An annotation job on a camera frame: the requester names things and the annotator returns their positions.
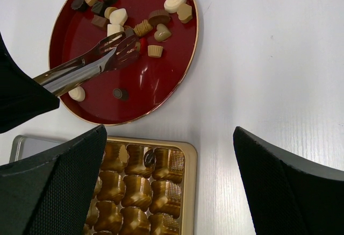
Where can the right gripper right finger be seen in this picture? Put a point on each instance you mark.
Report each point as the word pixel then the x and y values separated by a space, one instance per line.
pixel 286 193

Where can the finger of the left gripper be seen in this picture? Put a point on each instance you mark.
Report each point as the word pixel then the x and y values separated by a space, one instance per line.
pixel 21 97

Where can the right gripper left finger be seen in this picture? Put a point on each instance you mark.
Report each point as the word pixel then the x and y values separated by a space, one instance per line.
pixel 50 192

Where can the white oval chocolate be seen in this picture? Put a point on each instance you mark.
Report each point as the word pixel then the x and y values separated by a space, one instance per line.
pixel 77 94

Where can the silver metal tongs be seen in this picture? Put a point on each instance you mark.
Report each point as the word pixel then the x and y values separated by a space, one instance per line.
pixel 112 53

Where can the dark leaf chocolate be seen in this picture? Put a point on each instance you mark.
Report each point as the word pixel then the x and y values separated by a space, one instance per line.
pixel 149 159

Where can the gold chocolate box tray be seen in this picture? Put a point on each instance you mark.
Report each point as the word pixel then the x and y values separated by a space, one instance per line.
pixel 133 199

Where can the dark round chocolate cup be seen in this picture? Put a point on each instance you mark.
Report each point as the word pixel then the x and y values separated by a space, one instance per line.
pixel 121 94

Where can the dark flower chocolate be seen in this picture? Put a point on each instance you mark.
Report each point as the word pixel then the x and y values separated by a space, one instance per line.
pixel 79 5

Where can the white square chocolate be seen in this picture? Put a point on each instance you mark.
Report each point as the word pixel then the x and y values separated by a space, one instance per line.
pixel 114 28

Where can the white heart chocolate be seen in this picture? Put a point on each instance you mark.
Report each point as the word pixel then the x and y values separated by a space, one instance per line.
pixel 118 16

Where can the red heart chocolate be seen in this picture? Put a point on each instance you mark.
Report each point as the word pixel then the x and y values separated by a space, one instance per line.
pixel 143 45

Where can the striped gold log chocolate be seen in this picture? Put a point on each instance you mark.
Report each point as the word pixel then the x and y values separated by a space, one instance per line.
pixel 143 28

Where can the tan cupcake chocolate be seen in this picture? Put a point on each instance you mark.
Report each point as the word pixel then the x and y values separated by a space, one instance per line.
pixel 154 51

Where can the beige heart chocolate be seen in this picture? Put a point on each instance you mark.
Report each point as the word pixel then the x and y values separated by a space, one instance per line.
pixel 162 33

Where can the brown round caramel chocolate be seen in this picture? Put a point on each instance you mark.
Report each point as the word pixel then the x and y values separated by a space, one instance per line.
pixel 159 17

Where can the white swirl chocolate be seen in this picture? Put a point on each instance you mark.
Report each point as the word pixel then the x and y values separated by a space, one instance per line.
pixel 171 6

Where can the silver tin lid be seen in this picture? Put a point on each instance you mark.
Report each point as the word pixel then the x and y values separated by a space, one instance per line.
pixel 24 146

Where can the red round plate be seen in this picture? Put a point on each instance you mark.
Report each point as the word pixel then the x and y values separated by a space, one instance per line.
pixel 148 81

